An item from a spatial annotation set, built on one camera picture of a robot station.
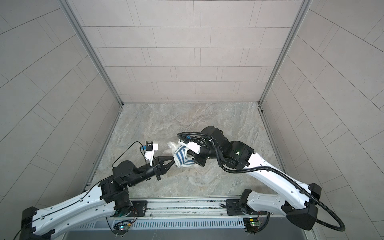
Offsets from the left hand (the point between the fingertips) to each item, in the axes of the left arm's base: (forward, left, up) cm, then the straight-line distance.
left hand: (178, 162), depth 60 cm
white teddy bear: (+6, +2, +2) cm, 7 cm away
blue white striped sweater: (0, -1, +4) cm, 4 cm away
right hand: (+4, -3, 0) cm, 5 cm away
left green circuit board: (-20, +25, -22) cm, 39 cm away
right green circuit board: (-19, -33, -26) cm, 46 cm away
